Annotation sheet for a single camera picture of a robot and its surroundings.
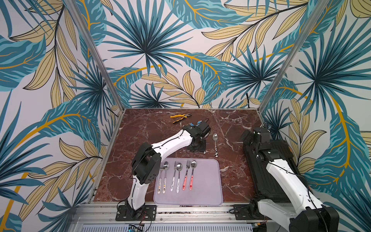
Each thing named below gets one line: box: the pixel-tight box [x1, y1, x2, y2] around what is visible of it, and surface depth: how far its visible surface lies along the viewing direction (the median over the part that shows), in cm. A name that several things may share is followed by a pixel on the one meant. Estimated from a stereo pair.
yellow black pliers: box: [169, 112, 193, 124], surface depth 116 cm
